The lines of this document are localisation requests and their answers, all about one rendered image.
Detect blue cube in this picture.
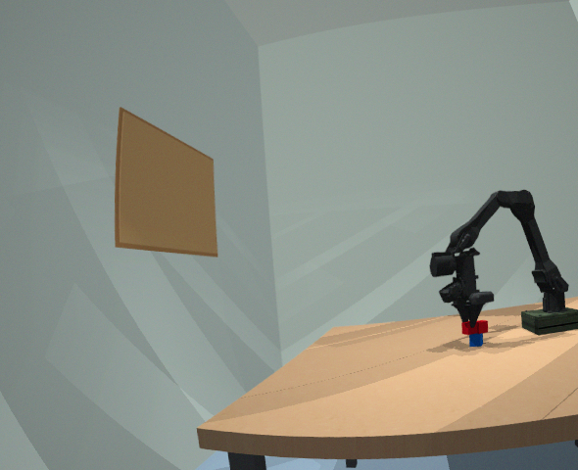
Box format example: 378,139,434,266
469,333,483,347

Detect red cube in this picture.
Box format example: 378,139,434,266
477,320,488,334
461,321,478,335

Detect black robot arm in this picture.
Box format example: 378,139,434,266
430,190,569,313

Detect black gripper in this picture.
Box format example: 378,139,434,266
452,271,494,328

